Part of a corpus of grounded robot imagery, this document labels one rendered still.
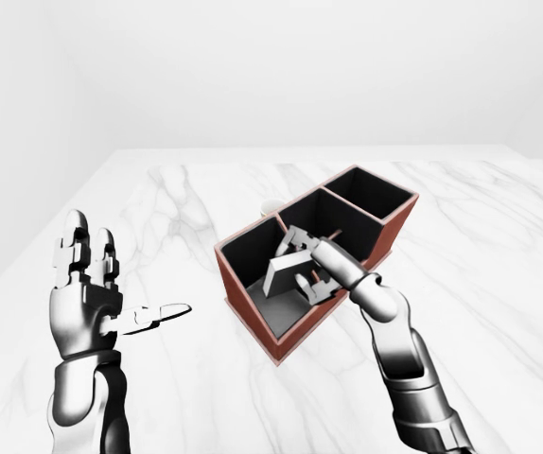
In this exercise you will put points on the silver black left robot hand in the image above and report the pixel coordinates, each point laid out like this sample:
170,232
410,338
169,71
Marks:
78,312

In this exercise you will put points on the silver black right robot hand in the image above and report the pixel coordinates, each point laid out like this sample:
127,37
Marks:
335,262

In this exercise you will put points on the grey white book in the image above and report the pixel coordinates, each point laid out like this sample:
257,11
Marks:
285,269

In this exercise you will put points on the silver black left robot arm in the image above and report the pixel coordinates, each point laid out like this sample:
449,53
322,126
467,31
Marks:
87,402

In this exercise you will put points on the red-brown desk caddy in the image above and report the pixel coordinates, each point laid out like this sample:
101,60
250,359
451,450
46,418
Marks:
300,236

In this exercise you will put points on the pale round cup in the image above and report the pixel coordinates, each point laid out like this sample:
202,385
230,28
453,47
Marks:
270,206

